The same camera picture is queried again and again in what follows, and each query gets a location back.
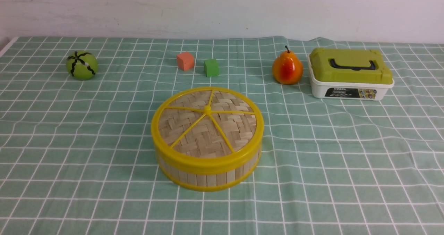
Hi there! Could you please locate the yellow bamboo steamer base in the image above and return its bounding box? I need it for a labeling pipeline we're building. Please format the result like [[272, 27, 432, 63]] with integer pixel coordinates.
[[156, 148, 262, 191]]

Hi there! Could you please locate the white box with green lid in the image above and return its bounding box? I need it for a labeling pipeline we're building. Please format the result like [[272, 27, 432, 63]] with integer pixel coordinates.
[[307, 47, 394, 101]]

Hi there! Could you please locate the orange foam cube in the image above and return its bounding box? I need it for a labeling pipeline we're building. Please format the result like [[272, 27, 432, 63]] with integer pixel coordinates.
[[176, 51, 195, 72]]

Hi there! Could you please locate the orange toy pear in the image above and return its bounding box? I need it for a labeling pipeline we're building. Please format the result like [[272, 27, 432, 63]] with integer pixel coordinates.
[[272, 45, 304, 85]]

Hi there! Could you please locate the green foam cube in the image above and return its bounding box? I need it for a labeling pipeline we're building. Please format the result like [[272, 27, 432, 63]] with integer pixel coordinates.
[[204, 58, 220, 77]]

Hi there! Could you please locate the green striped toy melon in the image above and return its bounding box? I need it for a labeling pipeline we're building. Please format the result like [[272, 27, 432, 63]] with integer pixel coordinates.
[[66, 51, 98, 80]]

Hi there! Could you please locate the green checkered tablecloth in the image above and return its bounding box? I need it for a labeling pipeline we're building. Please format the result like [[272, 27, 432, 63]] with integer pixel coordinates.
[[0, 37, 444, 235]]

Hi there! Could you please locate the yellow bamboo steamer lid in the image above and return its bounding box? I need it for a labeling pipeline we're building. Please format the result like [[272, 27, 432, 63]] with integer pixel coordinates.
[[151, 86, 264, 175]]

